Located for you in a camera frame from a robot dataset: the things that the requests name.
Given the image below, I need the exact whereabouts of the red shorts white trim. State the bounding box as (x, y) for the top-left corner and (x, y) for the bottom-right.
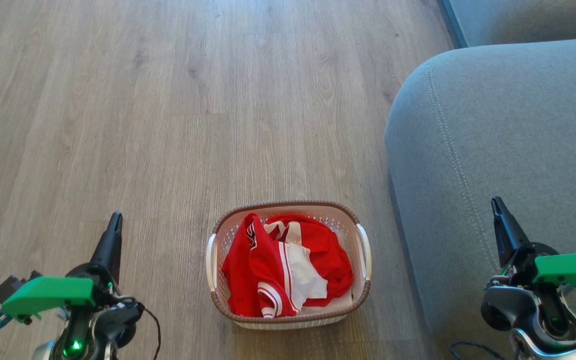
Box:
(263, 214), (355, 308)

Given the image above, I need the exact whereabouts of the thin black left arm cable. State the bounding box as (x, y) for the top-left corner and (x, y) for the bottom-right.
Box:
(140, 307), (162, 360)

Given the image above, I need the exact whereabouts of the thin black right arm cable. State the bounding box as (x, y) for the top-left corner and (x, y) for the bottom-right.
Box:
(449, 341), (508, 360)

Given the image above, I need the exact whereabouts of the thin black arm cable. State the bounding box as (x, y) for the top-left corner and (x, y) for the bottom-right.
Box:
(449, 341), (508, 360)
(140, 307), (162, 360)

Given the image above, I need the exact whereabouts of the red white striped jersey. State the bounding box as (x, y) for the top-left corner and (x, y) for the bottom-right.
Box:
(221, 212), (330, 319)

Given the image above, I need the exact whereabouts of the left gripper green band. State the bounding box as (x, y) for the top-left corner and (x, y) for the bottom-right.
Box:
(1, 212), (124, 323)

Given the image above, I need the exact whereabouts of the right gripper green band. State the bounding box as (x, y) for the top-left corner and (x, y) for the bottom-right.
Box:
(490, 196), (576, 303)

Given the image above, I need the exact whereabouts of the white laundry basket brown rim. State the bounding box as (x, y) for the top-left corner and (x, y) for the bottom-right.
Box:
(205, 201), (373, 331)

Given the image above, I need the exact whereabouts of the grey fabric sofa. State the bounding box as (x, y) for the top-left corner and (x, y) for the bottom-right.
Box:
(384, 0), (576, 360)

